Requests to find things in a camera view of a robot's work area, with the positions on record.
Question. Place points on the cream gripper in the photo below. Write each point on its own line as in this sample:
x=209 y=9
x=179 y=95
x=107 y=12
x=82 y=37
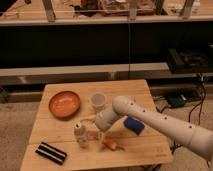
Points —
x=94 y=135

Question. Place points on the small clear bottle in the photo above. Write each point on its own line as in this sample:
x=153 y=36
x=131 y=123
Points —
x=80 y=133

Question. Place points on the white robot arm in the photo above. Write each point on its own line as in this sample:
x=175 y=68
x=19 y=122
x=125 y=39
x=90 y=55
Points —
x=197 y=139

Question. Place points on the wooden table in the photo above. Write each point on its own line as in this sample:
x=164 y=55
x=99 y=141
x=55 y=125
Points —
x=150 y=147

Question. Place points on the clear plastic cup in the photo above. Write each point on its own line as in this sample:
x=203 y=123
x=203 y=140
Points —
x=98 y=101

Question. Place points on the orange bowl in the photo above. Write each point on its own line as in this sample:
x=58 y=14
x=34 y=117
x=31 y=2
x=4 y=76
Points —
x=64 y=104

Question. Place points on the blue sponge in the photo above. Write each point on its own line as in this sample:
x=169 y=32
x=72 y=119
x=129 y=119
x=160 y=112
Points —
x=134 y=125

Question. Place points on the black white striped block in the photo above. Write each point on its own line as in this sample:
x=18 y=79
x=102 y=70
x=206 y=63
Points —
x=51 y=153

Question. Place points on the black power adapter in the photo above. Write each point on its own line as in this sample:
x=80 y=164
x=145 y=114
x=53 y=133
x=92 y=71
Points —
x=175 y=100

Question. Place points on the black box on shelf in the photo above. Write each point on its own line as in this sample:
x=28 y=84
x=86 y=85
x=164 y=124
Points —
x=186 y=61

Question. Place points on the grey metal shelf rail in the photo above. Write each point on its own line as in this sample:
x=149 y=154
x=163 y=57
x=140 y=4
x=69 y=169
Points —
x=53 y=74

